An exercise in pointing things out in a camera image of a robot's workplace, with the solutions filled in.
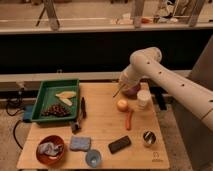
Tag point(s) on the dark purple bowl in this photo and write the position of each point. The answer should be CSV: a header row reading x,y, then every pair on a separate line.
x,y
132,92

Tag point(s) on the white paper cup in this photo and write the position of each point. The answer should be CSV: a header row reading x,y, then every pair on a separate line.
x,y
143,97

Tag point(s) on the blue power box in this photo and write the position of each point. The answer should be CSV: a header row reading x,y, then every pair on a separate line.
x,y
27,114

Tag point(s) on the dark marker pen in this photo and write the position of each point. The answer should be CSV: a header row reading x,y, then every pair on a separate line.
x,y
83,107

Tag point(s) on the orange carrot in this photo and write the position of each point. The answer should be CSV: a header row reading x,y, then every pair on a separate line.
x,y
128,119

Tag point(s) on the pale banana slice lower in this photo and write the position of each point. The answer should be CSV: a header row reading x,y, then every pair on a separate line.
x,y
66,101

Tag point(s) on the crumpled grey cloth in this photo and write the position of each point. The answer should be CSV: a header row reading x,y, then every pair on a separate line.
x,y
50,149

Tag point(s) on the red bowl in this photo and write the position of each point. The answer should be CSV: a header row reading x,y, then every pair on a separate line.
x,y
48,160

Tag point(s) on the small steel cup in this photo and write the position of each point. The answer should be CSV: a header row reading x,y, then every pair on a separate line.
x,y
149,138

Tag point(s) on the blue plastic cup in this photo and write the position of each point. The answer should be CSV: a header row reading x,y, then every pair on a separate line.
x,y
93,158

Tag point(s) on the blue sponge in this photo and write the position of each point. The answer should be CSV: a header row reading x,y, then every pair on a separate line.
x,y
80,143

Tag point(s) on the green plastic tray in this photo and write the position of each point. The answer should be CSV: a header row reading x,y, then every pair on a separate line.
x,y
46,97

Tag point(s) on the dark grapes bunch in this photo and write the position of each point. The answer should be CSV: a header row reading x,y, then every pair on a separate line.
x,y
56,110

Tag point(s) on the yellow orange fruit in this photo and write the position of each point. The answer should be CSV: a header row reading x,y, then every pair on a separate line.
x,y
122,105

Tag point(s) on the black rectangular block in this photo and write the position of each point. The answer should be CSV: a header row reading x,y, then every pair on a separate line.
x,y
119,144

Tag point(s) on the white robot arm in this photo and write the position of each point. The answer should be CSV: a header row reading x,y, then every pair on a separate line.
x,y
194,97

